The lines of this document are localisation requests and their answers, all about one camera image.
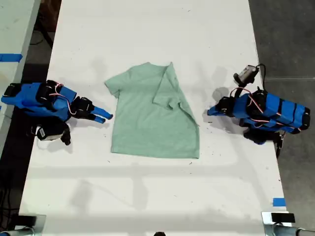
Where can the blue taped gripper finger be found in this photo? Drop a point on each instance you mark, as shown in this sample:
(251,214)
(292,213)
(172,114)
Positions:
(97,118)
(103,112)
(215,113)
(216,108)

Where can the pale green T-shirt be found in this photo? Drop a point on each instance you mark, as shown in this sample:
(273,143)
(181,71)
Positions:
(147,127)

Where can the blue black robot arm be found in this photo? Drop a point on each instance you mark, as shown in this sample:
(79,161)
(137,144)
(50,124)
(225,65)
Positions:
(29,99)
(278,113)

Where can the long blue tape strip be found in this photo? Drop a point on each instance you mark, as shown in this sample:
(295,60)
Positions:
(11,57)

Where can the white side table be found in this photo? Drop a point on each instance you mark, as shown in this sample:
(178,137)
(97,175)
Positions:
(14,29)

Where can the short blue tape strip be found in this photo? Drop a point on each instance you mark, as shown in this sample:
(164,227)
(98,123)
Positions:
(279,202)

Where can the metal clamp plate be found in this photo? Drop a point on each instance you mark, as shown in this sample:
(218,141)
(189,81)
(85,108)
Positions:
(40,222)
(266,221)

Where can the small black box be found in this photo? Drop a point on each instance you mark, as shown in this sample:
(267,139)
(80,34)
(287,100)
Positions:
(27,220)
(283,217)

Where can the black round object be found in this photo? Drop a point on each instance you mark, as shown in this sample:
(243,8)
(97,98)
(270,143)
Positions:
(159,233)

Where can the black camera stalk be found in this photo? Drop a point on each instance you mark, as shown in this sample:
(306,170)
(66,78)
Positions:
(66,136)
(240,88)

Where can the grey black camera box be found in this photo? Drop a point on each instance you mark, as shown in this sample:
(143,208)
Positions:
(247,73)

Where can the black camera box white label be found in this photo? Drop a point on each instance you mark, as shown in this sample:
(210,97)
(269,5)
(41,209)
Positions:
(46,133)

